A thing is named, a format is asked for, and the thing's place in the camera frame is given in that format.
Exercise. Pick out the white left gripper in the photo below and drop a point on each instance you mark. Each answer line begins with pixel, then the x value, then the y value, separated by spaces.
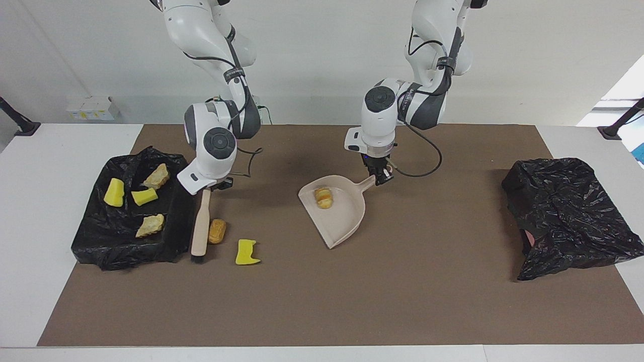
pixel 354 141

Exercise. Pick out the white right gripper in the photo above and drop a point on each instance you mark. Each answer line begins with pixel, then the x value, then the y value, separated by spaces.
pixel 198 178

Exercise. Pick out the beige hand brush black bristles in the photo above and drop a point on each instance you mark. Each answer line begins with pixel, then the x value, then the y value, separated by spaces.
pixel 201 226

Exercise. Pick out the pale bread chunk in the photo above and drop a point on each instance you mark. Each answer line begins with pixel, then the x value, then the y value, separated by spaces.
pixel 157 177

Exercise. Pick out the orange striped croissant piece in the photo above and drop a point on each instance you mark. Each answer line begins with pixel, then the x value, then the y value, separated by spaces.
pixel 323 198
pixel 150 225

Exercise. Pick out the beige plastic dustpan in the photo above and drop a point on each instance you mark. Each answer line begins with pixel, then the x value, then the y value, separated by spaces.
pixel 342 221

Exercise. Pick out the yellow sponge chunk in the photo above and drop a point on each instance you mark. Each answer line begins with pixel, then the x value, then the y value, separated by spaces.
pixel 114 193
pixel 144 196

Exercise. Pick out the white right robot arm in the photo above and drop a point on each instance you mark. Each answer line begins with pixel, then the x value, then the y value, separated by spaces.
pixel 206 115

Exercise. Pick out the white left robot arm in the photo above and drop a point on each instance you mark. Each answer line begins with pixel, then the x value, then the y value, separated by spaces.
pixel 380 120

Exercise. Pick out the black bag lined bin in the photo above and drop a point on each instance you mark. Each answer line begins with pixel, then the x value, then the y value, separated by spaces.
pixel 568 216
pixel 100 241

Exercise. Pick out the pink bin under bag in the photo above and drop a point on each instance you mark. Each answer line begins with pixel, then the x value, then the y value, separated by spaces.
pixel 527 240

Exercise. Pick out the brown bread roll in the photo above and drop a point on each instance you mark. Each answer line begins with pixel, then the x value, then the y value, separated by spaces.
pixel 218 231

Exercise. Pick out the notched yellow sponge piece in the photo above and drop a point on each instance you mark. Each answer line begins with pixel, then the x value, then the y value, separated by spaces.
pixel 245 254

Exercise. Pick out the brown table mat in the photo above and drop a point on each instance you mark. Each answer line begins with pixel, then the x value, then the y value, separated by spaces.
pixel 402 301

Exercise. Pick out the blue plastic item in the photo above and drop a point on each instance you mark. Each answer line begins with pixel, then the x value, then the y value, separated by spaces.
pixel 640 153

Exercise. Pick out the white wall power box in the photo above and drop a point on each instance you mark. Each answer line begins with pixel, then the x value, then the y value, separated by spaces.
pixel 93 108

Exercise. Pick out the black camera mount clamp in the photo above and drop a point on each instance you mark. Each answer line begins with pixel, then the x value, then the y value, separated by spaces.
pixel 25 125
pixel 616 128

